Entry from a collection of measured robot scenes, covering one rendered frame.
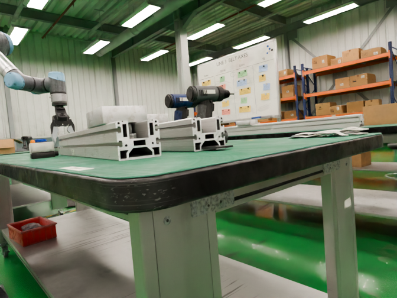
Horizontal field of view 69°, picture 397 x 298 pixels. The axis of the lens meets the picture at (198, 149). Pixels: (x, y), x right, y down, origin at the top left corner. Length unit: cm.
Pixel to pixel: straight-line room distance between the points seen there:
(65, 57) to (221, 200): 1308
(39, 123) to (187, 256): 1232
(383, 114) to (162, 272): 229
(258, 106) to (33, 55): 1049
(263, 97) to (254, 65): 47
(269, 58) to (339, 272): 331
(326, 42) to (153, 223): 1198
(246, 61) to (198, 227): 385
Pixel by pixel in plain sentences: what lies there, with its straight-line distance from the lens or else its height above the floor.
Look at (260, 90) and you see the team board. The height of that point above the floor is 134.
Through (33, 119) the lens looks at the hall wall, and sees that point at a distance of 1271.
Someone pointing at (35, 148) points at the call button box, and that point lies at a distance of 125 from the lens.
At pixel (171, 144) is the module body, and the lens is 81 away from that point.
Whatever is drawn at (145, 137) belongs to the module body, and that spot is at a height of 83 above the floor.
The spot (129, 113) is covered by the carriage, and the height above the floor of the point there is 89.
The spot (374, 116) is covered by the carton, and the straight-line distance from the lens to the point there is 261.
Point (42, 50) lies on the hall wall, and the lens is 1333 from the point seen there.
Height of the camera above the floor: 82
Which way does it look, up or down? 3 degrees down
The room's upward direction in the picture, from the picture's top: 5 degrees counter-clockwise
